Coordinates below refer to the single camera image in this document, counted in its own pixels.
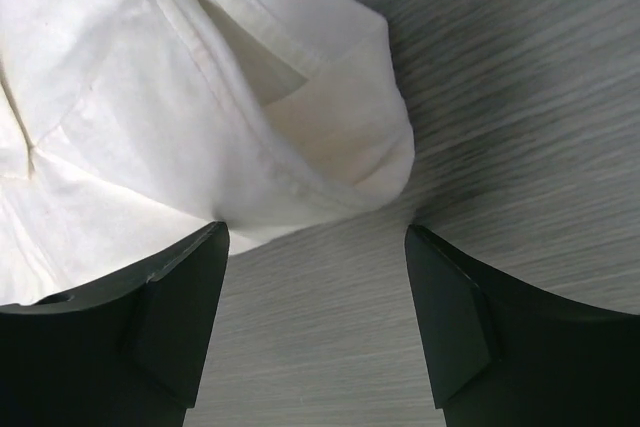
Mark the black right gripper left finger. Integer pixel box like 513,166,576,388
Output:
1,223,229,426

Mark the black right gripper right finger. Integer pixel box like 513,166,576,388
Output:
405,224,639,426

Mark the cream white t shirt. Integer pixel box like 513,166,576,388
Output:
1,0,415,305

